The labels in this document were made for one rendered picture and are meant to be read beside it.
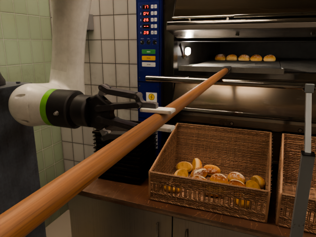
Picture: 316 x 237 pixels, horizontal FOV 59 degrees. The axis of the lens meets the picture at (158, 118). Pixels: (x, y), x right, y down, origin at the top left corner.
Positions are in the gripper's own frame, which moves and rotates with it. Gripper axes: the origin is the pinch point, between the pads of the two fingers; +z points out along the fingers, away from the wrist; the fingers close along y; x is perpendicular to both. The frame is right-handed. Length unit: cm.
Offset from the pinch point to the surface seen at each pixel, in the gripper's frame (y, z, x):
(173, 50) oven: -11, -34, -110
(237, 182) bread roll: 53, 11, -83
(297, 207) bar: 42, 35, -50
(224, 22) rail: -26, -3, -96
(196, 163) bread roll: 52, -13, -94
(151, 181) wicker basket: 49, -27, -60
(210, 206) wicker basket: 56, 2, -61
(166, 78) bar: 1, -24, -73
